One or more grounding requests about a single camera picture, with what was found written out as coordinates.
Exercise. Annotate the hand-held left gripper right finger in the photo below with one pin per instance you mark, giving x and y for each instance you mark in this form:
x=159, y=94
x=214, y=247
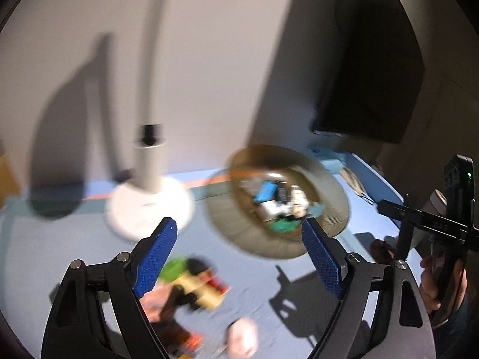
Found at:
x=322, y=258

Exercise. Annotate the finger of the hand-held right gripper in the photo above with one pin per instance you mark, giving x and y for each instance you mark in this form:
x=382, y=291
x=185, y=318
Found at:
x=411, y=214

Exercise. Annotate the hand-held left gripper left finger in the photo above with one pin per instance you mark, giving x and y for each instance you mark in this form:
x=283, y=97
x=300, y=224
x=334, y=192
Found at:
x=155, y=258

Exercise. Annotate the lime green translucent toy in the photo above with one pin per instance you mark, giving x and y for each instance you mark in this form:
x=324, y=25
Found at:
x=174, y=269

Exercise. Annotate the black-haired figurine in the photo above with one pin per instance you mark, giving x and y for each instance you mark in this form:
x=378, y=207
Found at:
x=196, y=265

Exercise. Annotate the pink small box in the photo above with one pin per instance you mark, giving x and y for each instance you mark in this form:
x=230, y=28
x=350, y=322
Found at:
x=157, y=303

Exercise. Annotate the teal translucent splash toy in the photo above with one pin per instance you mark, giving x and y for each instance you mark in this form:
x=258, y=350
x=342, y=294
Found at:
x=284, y=225

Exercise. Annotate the brown cartoon figurine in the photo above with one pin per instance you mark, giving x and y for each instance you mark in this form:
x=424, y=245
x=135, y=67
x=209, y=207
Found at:
x=299, y=202

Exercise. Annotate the white charger plug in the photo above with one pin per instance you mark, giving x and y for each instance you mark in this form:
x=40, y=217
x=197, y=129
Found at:
x=271, y=209

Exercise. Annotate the blue rectangular power bank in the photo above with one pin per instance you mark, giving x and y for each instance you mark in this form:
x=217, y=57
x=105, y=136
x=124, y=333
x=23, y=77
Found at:
x=264, y=191

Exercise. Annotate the amber ribbed glass bowl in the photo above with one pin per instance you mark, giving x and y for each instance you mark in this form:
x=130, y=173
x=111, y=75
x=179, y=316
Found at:
x=232, y=213

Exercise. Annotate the pink holed block toy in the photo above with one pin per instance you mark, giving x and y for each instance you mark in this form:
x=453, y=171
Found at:
x=243, y=336

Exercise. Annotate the person's right hand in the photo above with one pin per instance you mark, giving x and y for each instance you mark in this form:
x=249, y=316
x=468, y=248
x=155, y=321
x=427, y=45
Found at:
x=430, y=284

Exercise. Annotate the white desk lamp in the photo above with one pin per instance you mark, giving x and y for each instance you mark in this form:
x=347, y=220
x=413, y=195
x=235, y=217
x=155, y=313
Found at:
x=149, y=164

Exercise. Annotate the blue textured mat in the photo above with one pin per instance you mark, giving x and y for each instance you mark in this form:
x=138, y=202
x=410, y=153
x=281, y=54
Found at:
x=56, y=254

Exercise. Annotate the black monitor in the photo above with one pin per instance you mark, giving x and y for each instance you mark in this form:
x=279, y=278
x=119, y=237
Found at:
x=374, y=63

